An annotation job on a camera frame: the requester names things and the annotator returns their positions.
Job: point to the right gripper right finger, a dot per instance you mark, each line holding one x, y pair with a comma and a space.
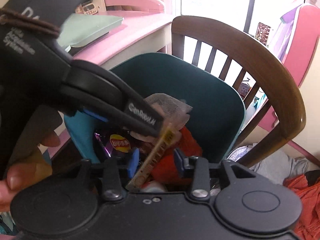
196, 168

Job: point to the pink and white headboard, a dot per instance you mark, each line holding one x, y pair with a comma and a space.
302, 61

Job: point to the person's left hand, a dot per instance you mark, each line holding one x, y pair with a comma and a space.
24, 173

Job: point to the green tilting desk board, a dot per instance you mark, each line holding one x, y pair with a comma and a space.
80, 30

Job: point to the dark teal trash bin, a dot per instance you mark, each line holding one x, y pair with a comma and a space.
216, 118

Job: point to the yellow white sachet strip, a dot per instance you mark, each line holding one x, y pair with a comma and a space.
166, 139

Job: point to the pink and cream desk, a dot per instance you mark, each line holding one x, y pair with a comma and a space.
144, 29

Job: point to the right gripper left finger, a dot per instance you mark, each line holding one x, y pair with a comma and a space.
117, 172

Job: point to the purple Lay's chips bag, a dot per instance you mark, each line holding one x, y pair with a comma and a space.
113, 142

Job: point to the purple hanging garment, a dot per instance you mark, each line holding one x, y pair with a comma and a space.
281, 37

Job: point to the grey pillow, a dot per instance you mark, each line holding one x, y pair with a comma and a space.
279, 166

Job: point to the pink plastic bag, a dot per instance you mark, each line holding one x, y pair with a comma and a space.
174, 112

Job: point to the red knit sweater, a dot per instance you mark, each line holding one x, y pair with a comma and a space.
306, 187

